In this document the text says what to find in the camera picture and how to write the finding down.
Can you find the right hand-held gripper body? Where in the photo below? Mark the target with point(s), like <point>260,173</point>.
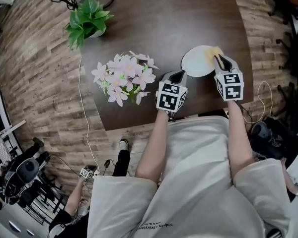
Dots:
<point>231,87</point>

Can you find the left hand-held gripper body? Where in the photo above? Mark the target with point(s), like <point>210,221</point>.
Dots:
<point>169,98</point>

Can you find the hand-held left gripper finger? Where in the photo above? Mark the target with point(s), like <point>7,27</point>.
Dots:
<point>185,79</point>
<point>166,78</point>

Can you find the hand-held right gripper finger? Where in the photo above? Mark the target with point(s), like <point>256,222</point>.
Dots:
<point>234,64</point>
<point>218,67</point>

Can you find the white plate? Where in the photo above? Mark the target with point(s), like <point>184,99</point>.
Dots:
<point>195,62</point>

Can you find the person's right forearm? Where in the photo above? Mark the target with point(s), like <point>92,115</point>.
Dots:
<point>239,142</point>

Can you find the person's left forearm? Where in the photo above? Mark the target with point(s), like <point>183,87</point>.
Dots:
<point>151,145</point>

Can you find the pink flowers in cream vase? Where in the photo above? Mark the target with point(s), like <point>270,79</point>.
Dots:
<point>126,76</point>

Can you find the dark grey rounded floor device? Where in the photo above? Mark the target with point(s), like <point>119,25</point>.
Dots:
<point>262,131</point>

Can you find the black office chair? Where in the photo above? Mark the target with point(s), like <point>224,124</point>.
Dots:
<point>291,108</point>

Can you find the person's white clothing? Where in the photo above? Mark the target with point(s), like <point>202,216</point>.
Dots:
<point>201,182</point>

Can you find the green potted plant white pot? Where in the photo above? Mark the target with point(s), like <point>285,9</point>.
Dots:
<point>89,18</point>

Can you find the grey padded chair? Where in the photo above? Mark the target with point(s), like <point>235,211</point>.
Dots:
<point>21,175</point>

